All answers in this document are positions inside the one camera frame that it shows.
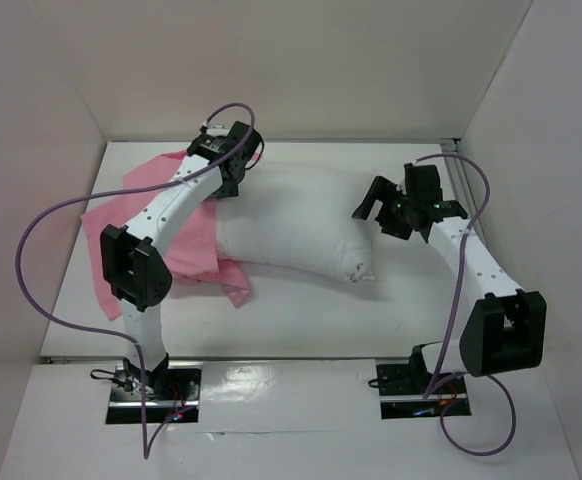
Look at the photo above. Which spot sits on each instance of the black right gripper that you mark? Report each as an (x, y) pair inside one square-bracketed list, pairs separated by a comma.
[(385, 211)]

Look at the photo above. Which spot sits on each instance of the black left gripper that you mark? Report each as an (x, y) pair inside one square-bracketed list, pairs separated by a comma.
[(227, 191)]

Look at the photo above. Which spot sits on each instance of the white pillow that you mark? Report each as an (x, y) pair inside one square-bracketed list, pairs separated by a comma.
[(298, 216)]

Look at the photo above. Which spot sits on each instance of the pink fabric pillowcase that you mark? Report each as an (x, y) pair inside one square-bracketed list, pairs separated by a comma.
[(193, 256)]

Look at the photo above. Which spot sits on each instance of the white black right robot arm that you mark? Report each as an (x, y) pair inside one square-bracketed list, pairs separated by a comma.
[(497, 325)]

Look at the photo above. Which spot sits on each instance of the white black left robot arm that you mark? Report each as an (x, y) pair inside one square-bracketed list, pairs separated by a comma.
[(134, 255)]

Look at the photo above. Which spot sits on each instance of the aluminium table edge rail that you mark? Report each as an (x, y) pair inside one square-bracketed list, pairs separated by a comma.
[(66, 359)]

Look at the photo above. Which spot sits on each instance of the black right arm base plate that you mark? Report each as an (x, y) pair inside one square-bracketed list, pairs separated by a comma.
[(401, 396)]

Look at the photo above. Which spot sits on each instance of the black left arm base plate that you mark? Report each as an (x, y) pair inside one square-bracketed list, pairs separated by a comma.
[(178, 396)]

